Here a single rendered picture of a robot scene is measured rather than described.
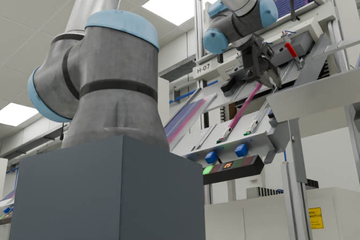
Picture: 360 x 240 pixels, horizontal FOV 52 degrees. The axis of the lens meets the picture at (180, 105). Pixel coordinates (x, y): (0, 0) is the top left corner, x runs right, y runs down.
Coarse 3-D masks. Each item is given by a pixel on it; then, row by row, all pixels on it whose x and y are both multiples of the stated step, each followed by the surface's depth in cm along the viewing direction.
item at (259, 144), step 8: (248, 136) 102; (256, 136) 100; (264, 136) 99; (216, 144) 110; (224, 144) 107; (232, 144) 106; (240, 144) 104; (248, 144) 103; (256, 144) 102; (264, 144) 100; (192, 152) 116; (200, 152) 114; (208, 152) 112; (216, 152) 111; (224, 152) 109; (232, 152) 107; (256, 152) 103; (264, 152) 102; (192, 160) 118; (200, 160) 116; (224, 160) 111; (232, 160) 109
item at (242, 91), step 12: (312, 48) 144; (288, 72) 136; (300, 72) 129; (216, 84) 183; (240, 84) 159; (252, 84) 149; (288, 84) 138; (204, 96) 176; (216, 96) 164; (228, 96) 154; (240, 96) 144; (264, 96) 143; (216, 108) 152
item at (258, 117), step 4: (292, 60) 142; (288, 64) 140; (292, 64) 140; (288, 68) 137; (284, 72) 134; (284, 76) 133; (276, 88) 126; (272, 92) 124; (264, 104) 118; (268, 104) 119; (264, 108) 116; (260, 112) 114; (256, 116) 113; (260, 116) 113; (248, 132) 106
